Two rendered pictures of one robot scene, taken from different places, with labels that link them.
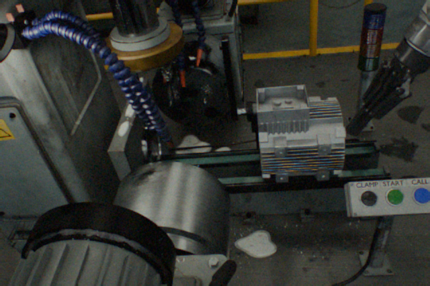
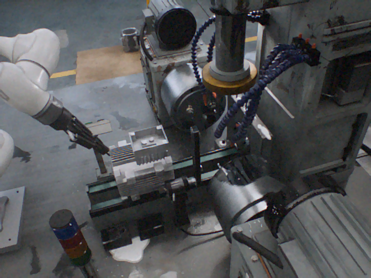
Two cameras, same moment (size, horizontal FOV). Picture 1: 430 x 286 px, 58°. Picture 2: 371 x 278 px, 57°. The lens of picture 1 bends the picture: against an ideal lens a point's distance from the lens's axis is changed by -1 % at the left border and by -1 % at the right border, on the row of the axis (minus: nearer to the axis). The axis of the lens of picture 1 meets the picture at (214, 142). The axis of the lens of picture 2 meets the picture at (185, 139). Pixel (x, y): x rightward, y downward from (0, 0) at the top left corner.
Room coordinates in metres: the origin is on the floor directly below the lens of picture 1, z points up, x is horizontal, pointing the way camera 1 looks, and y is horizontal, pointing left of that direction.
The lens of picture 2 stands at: (1.62, -0.42, 1.92)
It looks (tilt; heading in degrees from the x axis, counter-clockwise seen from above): 42 degrees down; 156
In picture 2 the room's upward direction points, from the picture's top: 5 degrees counter-clockwise
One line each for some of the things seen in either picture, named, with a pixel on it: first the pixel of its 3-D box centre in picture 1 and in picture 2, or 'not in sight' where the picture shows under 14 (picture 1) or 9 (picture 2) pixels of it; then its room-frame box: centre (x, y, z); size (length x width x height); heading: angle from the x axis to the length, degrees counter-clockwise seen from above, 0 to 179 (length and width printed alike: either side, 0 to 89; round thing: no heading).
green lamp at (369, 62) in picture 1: (368, 60); (78, 252); (1.01, -0.51, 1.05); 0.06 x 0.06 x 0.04
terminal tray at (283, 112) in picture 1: (281, 109); (149, 145); (0.76, -0.18, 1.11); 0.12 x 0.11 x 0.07; 80
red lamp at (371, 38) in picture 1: (372, 31); (69, 234); (1.01, -0.51, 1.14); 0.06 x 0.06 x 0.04
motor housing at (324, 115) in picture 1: (298, 137); (142, 166); (0.76, -0.22, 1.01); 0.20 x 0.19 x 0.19; 80
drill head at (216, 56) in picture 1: (195, 74); (257, 209); (1.13, 0.02, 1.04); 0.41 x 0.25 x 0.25; 170
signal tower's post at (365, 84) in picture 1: (367, 72); (82, 260); (1.01, -0.51, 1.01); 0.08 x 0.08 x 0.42; 80
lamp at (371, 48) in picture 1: (370, 45); (74, 244); (1.01, -0.51, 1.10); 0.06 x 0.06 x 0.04
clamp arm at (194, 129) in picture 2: (230, 80); (195, 158); (0.92, -0.07, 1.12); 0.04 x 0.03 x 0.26; 80
